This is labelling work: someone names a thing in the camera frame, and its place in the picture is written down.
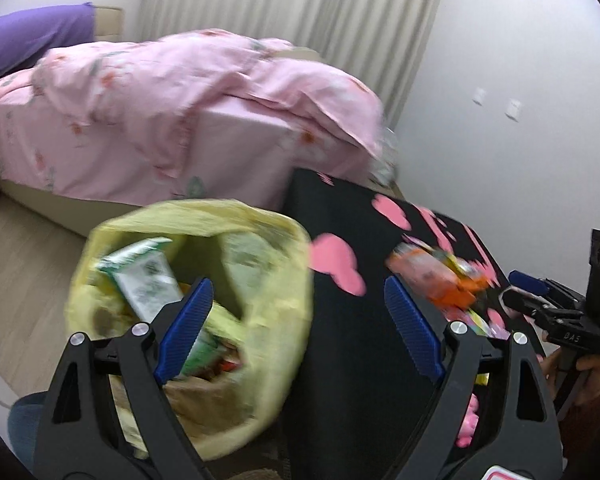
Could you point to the beige headboard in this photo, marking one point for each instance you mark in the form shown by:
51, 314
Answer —
111, 20

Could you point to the person's right forearm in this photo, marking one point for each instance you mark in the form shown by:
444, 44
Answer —
597, 435

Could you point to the pink plastic toy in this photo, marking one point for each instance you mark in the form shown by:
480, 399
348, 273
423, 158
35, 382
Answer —
467, 422

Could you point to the pink floral duvet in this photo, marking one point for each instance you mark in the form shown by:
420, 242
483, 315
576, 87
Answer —
155, 90

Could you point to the yellow green snack packet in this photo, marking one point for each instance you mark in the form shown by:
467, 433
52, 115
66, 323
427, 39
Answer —
215, 340

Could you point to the orange clear plastic packet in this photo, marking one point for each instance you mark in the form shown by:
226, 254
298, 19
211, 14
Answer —
430, 275

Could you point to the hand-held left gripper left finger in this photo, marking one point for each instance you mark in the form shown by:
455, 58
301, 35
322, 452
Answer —
185, 330

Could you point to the white plastic bag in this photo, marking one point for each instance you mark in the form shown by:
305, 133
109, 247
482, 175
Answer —
385, 160

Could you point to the black heart-print table mat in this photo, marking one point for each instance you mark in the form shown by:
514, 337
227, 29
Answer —
340, 360

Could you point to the yellow trash bag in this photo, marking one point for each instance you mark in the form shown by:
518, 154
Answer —
275, 310

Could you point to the green white packet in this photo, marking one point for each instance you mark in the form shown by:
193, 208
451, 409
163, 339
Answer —
140, 275

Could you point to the brown printed paper bag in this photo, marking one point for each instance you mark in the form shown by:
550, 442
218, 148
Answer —
210, 395

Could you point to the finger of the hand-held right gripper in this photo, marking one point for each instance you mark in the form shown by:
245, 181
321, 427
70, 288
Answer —
527, 281
522, 302

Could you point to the person's jeans leg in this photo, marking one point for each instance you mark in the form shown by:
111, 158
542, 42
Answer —
25, 430

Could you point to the bed with pink sheet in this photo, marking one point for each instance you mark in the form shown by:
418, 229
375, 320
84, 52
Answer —
240, 150

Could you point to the purple pillow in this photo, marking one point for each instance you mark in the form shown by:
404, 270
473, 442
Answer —
35, 35

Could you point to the pleated beige curtain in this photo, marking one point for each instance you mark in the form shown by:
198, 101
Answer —
290, 5

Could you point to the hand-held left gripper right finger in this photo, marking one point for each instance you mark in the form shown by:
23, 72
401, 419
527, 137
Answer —
412, 325

